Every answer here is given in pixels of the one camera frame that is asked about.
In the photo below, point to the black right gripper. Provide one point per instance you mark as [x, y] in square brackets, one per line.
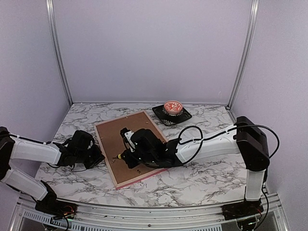
[131, 162]

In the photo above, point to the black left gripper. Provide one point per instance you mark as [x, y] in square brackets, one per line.
[98, 157]

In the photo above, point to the pink photo frame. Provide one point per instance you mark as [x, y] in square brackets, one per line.
[111, 145]

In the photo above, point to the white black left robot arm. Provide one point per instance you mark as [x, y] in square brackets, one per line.
[79, 149]

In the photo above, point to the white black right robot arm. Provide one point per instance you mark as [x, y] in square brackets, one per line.
[244, 137]

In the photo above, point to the black square floral plate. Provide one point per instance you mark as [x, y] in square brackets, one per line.
[168, 119]

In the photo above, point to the red white patterned bowl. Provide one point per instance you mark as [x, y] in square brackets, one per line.
[173, 107]

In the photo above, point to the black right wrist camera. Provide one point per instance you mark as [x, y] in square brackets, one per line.
[126, 135]

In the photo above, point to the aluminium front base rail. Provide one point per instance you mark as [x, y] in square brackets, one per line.
[92, 217]

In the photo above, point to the aluminium left corner post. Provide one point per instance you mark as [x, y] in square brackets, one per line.
[57, 51]

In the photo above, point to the aluminium corner post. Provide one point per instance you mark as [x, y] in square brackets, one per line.
[245, 53]
[57, 51]

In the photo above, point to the aluminium right corner post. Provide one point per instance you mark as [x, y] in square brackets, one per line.
[245, 53]

